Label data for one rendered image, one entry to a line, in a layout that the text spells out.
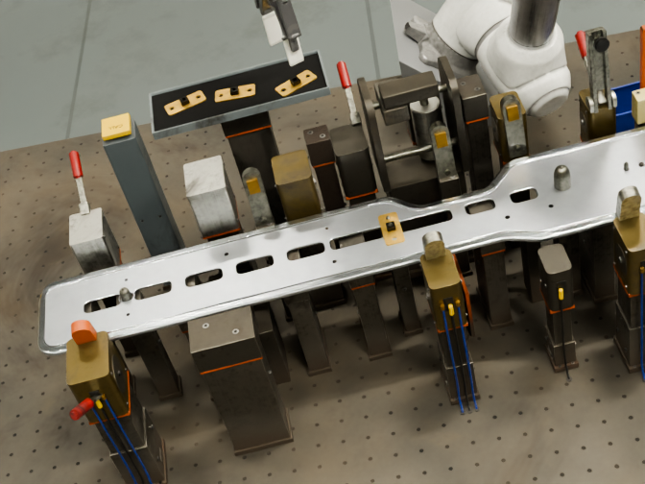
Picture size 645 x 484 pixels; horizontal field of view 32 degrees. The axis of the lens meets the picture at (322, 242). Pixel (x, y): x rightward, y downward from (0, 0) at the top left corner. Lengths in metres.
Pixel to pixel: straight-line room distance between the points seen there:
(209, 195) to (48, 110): 2.43
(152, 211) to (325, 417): 0.59
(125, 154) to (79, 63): 2.43
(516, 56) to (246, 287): 0.83
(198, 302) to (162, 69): 2.50
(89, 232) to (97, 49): 2.59
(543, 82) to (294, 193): 0.67
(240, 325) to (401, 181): 0.50
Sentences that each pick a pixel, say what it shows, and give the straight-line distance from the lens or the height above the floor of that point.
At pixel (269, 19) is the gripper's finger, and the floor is 1.29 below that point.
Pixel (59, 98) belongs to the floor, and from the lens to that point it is 4.63.
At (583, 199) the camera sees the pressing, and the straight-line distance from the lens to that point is 2.19.
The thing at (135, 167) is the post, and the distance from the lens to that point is 2.40.
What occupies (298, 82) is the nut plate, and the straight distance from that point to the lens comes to 2.31.
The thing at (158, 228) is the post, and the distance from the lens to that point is 2.51.
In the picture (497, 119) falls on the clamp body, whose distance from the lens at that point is 2.28.
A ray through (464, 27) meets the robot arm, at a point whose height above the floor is 0.96.
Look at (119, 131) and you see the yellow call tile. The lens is 2.35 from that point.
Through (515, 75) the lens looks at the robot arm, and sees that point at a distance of 2.59.
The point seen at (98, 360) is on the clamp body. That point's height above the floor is 1.06.
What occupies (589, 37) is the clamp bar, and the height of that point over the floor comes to 1.21.
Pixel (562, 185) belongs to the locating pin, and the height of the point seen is 1.01.
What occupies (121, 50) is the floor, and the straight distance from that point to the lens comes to 4.77.
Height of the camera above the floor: 2.53
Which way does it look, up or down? 44 degrees down
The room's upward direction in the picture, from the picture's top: 16 degrees counter-clockwise
